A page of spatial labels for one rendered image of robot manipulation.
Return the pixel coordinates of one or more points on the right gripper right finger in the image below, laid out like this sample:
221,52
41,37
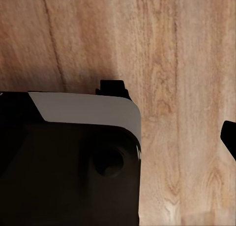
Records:
228,136

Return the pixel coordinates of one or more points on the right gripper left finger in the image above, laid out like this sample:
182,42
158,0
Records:
12,137

